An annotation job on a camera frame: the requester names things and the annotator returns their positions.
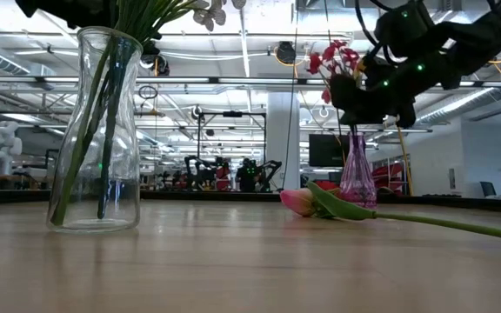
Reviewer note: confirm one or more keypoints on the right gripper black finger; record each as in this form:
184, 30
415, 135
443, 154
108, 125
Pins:
363, 104
405, 118

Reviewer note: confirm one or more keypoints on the pale blue flower bunch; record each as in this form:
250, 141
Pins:
146, 17

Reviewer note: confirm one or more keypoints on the pink tulip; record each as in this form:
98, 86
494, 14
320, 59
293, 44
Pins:
298, 202

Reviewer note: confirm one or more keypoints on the clear glass vase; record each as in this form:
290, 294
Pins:
124, 165

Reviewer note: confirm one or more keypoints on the black background robot arm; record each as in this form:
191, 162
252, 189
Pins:
272, 169
198, 174

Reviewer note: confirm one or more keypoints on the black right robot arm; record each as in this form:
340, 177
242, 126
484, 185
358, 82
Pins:
485, 35

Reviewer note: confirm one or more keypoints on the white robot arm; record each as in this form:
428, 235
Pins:
2, 148

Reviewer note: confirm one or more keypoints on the purple glass vase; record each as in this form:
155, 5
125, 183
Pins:
357, 182

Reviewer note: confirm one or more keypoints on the black screen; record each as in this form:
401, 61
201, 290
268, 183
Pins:
326, 150

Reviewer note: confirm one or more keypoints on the white square pillar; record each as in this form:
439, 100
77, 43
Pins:
276, 143

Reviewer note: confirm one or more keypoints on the dark office chair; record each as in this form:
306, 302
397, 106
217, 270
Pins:
488, 189

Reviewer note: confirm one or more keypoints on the long ceiling light bar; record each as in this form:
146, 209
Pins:
255, 81

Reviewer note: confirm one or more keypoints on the red cabinet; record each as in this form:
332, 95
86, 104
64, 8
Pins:
223, 176

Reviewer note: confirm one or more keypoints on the black metal rig frame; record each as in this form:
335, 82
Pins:
232, 114

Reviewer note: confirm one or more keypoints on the black metal table frame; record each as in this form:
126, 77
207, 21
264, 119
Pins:
189, 196

